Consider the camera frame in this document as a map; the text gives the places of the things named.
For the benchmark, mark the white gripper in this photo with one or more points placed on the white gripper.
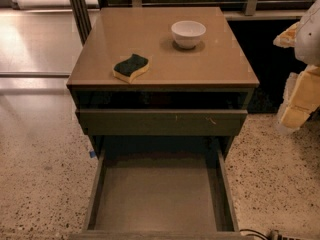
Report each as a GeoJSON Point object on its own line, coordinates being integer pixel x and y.
{"type": "Point", "coordinates": [309, 39]}

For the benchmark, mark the green and yellow sponge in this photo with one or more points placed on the green and yellow sponge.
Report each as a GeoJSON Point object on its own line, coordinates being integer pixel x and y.
{"type": "Point", "coordinates": [131, 68]}

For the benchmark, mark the brown drawer cabinet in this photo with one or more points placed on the brown drawer cabinet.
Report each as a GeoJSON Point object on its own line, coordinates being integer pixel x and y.
{"type": "Point", "coordinates": [214, 75]}

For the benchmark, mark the white ceramic bowl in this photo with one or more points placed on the white ceramic bowl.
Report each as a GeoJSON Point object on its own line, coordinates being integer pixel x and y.
{"type": "Point", "coordinates": [187, 34]}

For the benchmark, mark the blue tape piece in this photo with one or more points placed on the blue tape piece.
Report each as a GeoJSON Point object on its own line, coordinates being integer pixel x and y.
{"type": "Point", "coordinates": [92, 154]}

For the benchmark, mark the dark metal post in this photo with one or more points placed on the dark metal post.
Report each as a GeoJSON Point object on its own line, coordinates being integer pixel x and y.
{"type": "Point", "coordinates": [81, 16]}

